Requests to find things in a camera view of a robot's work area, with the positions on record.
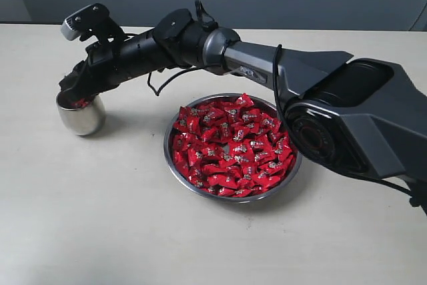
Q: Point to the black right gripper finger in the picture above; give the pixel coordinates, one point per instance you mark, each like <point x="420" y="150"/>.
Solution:
<point x="70" y="88"/>

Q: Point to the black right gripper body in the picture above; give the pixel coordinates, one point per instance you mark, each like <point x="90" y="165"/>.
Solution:
<point x="107" y="66"/>

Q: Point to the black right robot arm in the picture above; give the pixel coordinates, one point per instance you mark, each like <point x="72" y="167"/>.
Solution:
<point x="360" y="118"/>

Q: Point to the steel cup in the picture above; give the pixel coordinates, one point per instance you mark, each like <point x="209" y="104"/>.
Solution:
<point x="83" y="119"/>

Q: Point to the pile of red candies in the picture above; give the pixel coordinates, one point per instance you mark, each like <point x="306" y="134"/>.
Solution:
<point x="233" y="146"/>

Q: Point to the round steel bowl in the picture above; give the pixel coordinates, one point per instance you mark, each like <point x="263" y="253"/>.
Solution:
<point x="232" y="147"/>

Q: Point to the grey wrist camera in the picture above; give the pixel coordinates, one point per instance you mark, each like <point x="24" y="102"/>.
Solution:
<point x="92" y="21"/>

